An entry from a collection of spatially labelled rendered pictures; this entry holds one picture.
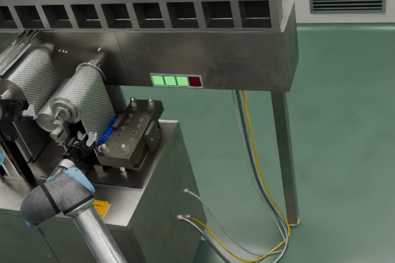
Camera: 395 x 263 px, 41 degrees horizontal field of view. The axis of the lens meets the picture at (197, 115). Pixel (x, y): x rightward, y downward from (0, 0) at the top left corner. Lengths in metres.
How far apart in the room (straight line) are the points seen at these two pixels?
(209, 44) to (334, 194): 1.51
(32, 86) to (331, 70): 2.59
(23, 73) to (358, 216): 2.01
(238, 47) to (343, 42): 2.52
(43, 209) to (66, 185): 0.11
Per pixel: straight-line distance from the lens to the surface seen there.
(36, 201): 1.83
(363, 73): 4.26
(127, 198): 2.31
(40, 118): 2.44
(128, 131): 2.43
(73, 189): 1.83
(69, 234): 2.53
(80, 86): 2.34
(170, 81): 2.39
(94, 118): 2.40
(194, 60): 2.28
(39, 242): 2.73
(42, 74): 2.47
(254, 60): 2.20
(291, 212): 3.10
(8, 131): 2.05
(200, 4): 2.12
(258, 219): 3.25
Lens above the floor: 2.53
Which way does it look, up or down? 39 degrees down
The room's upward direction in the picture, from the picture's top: 14 degrees counter-clockwise
